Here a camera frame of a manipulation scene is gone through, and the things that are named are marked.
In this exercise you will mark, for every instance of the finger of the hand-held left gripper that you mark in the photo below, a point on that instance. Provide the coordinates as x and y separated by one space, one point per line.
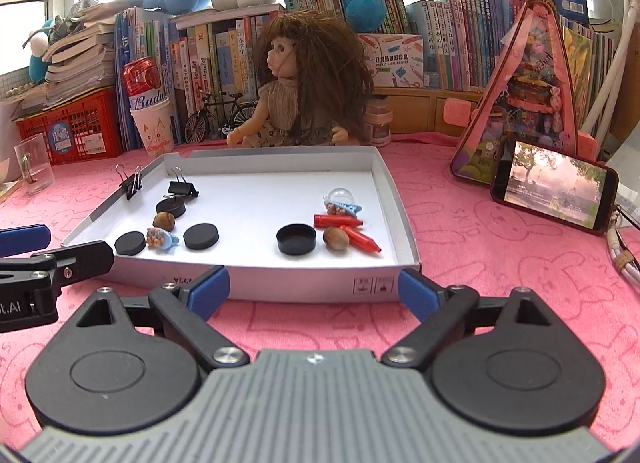
25 239
85 260

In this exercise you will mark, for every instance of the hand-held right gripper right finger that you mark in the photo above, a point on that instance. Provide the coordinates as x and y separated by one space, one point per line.
420 293

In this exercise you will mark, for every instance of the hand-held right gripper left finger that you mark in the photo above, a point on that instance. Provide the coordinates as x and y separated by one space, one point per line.
210 290

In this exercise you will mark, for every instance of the black round disc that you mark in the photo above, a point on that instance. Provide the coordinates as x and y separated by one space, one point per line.
130 244
170 207
201 236

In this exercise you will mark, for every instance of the small blue fish toy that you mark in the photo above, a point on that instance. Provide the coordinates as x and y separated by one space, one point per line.
160 238

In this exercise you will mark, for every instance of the brown walnut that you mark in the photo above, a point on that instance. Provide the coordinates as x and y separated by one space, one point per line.
336 239
164 221

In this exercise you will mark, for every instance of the black round bottle cap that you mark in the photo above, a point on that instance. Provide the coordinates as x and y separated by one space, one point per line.
295 243

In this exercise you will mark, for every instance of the black binder clip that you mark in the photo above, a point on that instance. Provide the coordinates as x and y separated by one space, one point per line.
182 189
132 188

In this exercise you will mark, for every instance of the white cardboard tray box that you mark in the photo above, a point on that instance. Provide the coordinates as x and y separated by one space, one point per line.
260 193

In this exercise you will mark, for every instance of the clear plastic dome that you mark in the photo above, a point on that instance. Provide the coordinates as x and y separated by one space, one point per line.
342 194

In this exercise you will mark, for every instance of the yellowish paper booklet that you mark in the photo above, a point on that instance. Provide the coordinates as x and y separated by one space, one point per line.
7 193

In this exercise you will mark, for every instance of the clear glass cup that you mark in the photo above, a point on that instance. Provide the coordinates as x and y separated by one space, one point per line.
35 168

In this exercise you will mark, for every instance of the white bowl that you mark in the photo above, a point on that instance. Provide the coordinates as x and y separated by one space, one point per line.
7 165

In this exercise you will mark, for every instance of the pink bunny-print cloth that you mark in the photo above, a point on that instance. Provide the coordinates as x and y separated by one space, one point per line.
500 268

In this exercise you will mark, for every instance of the large red plastic basket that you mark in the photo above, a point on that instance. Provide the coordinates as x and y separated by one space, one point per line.
95 128

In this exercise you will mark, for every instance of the white cat paper cup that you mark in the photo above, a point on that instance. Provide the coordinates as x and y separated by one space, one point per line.
152 133

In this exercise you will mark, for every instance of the black miniature bicycle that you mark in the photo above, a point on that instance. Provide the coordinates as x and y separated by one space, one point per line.
196 130

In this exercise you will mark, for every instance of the small brown jar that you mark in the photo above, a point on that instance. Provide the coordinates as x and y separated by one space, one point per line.
378 128

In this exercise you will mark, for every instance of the black smartphone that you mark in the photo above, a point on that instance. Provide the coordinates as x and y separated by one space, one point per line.
550 183

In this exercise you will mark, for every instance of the wooden drawer box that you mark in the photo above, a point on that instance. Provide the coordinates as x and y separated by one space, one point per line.
420 113

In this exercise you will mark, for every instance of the pink plastic holder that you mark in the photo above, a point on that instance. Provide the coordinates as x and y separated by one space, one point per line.
456 114

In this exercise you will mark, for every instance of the blue and white plush toy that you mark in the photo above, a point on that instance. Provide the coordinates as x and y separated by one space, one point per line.
37 55

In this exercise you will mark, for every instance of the red beer can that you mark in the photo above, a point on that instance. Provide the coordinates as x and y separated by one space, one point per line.
142 83

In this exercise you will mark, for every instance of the stack of lying books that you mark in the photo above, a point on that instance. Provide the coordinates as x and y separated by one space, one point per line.
80 58

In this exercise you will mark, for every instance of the pink triangular pencil case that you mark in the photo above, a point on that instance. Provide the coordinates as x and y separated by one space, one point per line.
520 93

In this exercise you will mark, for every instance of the colourful printed carton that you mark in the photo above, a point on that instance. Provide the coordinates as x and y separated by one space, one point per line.
390 63

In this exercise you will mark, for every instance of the curly brown-haired doll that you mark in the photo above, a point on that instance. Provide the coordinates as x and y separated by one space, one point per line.
320 83

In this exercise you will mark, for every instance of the row of standing books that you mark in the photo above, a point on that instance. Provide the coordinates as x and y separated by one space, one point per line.
450 33

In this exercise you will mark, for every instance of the white plastic pipes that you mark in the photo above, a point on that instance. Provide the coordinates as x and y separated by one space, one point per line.
627 28

